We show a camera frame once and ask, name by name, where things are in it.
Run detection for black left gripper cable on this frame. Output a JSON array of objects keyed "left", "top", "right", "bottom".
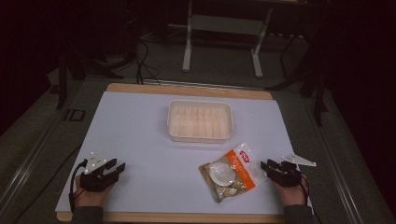
[{"left": 68, "top": 159, "right": 89, "bottom": 215}]

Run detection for person's right hand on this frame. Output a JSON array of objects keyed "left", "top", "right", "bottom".
[{"left": 273, "top": 175, "right": 310, "bottom": 207}]

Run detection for grey metal floor rail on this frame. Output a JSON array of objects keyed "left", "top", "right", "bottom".
[
  {"left": 303, "top": 94, "right": 367, "bottom": 224},
  {"left": 0, "top": 116, "right": 64, "bottom": 208}
]

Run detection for black metal stand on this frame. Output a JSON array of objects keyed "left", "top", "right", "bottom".
[{"left": 266, "top": 31, "right": 330, "bottom": 127}]

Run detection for white metal desk frame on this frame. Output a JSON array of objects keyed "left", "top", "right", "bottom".
[{"left": 181, "top": 0, "right": 276, "bottom": 79}]

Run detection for orange and clear snack packet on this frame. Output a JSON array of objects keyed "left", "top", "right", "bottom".
[{"left": 198, "top": 142, "right": 269, "bottom": 204}]

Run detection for black floor cables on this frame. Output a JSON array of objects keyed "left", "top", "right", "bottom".
[{"left": 133, "top": 39, "right": 162, "bottom": 86}]

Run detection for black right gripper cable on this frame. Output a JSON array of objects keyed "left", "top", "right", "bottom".
[{"left": 298, "top": 175, "right": 312, "bottom": 201}]

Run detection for black floor plate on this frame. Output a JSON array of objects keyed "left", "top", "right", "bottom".
[{"left": 63, "top": 108, "right": 87, "bottom": 122}]

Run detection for white table mat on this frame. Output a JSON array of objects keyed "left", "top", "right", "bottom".
[{"left": 55, "top": 91, "right": 314, "bottom": 216}]

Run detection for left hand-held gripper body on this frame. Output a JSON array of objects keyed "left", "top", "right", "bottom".
[{"left": 78, "top": 152, "right": 121, "bottom": 192}]

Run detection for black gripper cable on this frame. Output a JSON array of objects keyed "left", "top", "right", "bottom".
[
  {"left": 298, "top": 175, "right": 312, "bottom": 201},
  {"left": 68, "top": 159, "right": 89, "bottom": 215}
]

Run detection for person's left hand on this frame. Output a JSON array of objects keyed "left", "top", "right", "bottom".
[{"left": 73, "top": 175, "right": 115, "bottom": 209}]

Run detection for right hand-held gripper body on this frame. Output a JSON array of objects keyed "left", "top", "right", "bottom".
[{"left": 272, "top": 152, "right": 318, "bottom": 188}]

